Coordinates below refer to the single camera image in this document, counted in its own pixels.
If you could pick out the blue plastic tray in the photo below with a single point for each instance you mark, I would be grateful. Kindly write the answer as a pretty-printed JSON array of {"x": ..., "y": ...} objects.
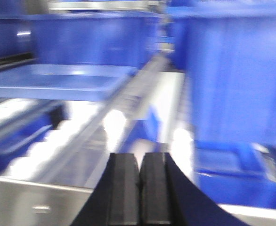
[{"x": 64, "y": 82}]

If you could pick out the large blue tote bin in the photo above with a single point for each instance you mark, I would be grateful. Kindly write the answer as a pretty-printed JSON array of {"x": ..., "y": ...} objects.
[{"x": 230, "y": 54}]

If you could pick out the blue bin lower shelf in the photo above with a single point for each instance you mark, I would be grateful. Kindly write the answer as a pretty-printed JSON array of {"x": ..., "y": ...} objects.
[{"x": 233, "y": 174}]

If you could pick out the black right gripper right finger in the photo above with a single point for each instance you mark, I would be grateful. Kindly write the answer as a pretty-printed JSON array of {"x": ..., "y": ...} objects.
[{"x": 169, "y": 198}]

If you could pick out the blue tote bin left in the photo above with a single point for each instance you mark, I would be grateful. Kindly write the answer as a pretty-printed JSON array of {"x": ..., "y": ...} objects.
[{"x": 125, "y": 38}]

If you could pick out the steel roller rail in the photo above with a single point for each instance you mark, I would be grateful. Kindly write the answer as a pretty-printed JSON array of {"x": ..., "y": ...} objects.
[{"x": 83, "y": 160}]

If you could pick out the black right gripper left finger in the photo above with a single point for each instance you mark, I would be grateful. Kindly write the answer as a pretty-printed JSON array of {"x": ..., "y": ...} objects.
[{"x": 115, "y": 199}]

